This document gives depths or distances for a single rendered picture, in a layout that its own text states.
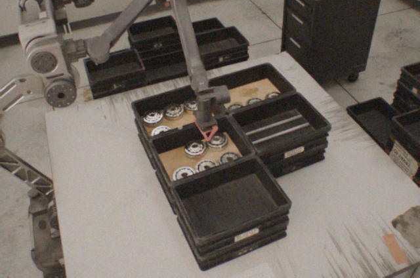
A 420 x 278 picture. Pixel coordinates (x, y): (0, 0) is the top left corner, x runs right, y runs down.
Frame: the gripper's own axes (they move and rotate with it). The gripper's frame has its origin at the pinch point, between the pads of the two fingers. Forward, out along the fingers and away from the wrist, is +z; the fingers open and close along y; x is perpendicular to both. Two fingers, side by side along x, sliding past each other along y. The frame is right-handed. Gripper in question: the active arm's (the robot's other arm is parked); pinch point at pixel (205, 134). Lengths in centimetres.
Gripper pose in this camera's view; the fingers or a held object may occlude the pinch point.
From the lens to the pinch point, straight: 174.8
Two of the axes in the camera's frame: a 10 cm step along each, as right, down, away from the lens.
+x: -9.2, 2.7, -2.9
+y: -4.0, -6.0, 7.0
